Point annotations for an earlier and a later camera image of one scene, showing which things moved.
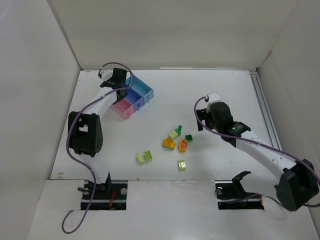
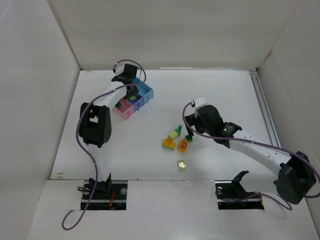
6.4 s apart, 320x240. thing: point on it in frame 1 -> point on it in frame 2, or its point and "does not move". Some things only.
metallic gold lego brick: (182, 165) does not move
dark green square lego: (189, 137) -> (118, 105)
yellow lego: (168, 143) does not move
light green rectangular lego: (148, 156) -> (132, 98)
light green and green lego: (175, 133) does not move
